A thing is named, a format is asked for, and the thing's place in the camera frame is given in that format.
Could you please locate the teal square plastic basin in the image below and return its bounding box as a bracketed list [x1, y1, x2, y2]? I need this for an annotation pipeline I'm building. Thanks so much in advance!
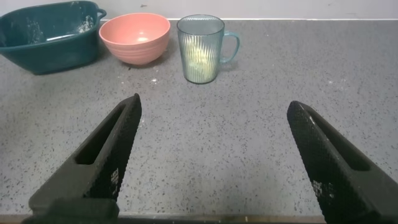
[0, 0, 108, 76]

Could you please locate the white powder residue clump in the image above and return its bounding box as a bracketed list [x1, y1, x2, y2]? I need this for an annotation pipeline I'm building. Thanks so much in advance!
[76, 15, 95, 34]

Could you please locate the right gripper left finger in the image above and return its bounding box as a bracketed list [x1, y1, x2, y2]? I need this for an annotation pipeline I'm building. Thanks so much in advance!
[28, 93, 142, 217]

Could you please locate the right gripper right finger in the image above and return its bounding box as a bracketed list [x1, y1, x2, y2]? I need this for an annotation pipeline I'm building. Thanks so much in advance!
[286, 100, 398, 224]

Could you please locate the translucent green ribbed cup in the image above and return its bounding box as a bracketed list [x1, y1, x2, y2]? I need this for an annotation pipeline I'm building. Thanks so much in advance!
[176, 14, 241, 85]

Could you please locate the pink plastic bowl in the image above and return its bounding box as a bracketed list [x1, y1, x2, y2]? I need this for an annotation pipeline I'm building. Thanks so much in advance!
[98, 12, 172, 66]

